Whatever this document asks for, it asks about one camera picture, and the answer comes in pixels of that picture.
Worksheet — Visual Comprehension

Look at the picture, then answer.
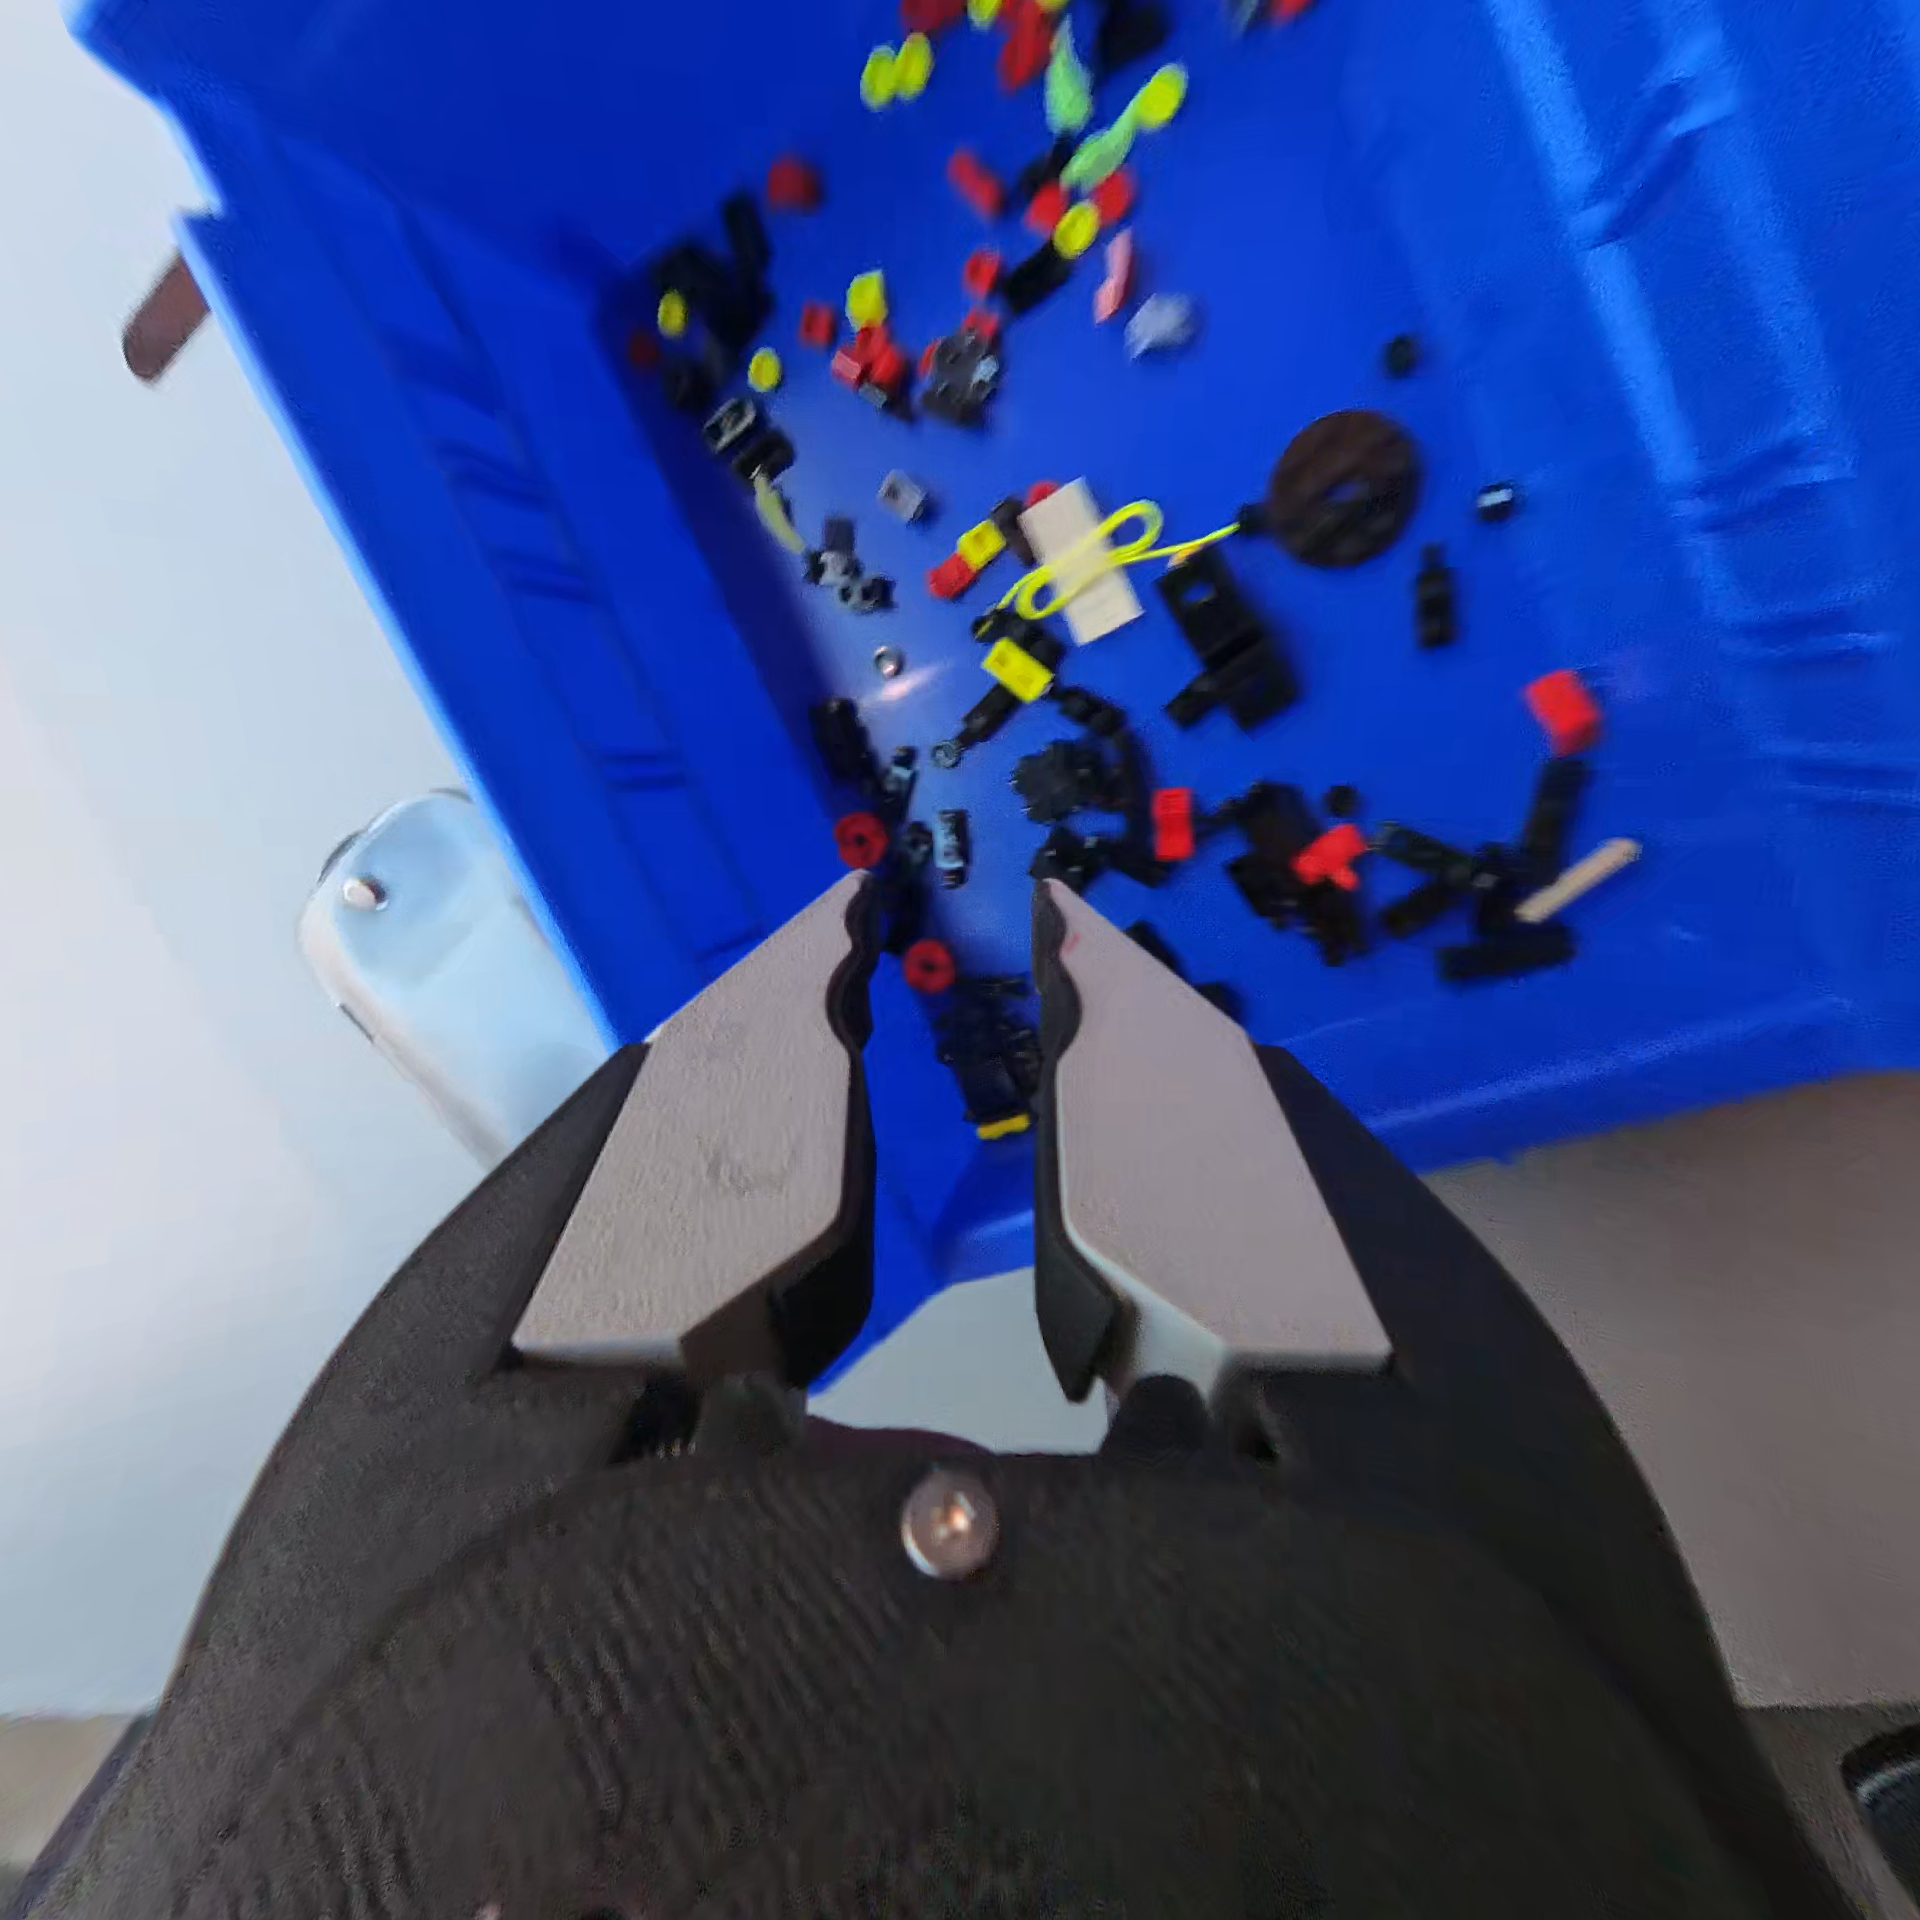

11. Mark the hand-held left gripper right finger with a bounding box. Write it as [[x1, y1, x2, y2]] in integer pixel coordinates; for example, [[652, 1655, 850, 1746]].
[[1033, 878, 1396, 1420]]

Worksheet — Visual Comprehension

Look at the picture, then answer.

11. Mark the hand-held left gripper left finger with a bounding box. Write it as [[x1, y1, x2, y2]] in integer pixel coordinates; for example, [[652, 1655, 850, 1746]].
[[509, 871, 882, 1420]]

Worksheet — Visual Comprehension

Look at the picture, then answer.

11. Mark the pile of lego pieces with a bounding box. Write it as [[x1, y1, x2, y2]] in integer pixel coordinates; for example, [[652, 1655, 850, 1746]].
[[623, 0, 1644, 1142]]

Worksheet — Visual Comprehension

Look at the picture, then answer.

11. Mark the blue plastic bin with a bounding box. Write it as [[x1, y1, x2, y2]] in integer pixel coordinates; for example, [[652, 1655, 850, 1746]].
[[63, 0, 1920, 1388]]

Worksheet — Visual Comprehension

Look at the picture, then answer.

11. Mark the white plastic fixture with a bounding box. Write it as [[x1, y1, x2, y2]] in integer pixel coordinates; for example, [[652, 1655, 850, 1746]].
[[297, 794, 619, 1173]]

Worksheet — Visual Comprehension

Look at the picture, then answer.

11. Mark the brown wooden piece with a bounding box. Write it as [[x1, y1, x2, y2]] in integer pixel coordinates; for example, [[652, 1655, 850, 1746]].
[[121, 254, 212, 384]]

